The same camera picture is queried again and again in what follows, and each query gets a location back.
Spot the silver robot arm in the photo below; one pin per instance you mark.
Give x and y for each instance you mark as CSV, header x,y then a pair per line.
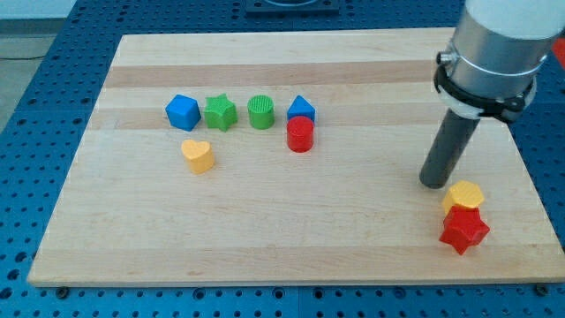
x,y
499,45

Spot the yellow hexagon block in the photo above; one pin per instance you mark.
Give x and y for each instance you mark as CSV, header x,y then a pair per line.
x,y
463,193

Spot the wooden board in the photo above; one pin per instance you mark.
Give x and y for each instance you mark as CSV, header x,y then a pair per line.
x,y
351,210

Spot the red cylinder block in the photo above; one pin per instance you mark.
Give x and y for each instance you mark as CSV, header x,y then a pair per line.
x,y
300,132

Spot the blue triangle block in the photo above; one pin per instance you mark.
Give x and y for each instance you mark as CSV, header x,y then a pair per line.
x,y
300,107

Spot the green cylinder block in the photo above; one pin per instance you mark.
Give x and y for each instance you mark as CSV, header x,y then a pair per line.
x,y
261,112

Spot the green star block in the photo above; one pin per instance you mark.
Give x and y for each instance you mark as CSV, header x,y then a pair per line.
x,y
220,112

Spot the yellow heart block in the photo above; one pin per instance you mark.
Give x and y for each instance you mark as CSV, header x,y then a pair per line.
x,y
199,155

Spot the blue cube block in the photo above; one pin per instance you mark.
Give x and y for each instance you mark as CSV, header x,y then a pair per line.
x,y
183,112

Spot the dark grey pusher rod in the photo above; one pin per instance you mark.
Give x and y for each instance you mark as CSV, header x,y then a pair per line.
x,y
449,143

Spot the red star block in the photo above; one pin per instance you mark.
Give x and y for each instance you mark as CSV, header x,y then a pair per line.
x,y
463,227

